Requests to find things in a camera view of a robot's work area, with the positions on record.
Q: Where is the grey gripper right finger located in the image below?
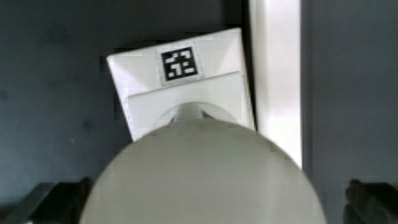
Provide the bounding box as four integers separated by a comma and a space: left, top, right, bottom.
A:
343, 179, 398, 224

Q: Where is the white lamp bulb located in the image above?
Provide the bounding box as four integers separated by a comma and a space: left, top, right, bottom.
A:
80, 103, 327, 224

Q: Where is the white right rail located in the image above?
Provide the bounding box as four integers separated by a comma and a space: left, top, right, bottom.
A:
248, 0, 302, 165

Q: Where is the white lamp base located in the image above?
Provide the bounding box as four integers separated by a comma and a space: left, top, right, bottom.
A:
106, 28, 254, 139

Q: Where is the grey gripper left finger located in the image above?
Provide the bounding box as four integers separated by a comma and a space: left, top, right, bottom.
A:
0, 178, 92, 224

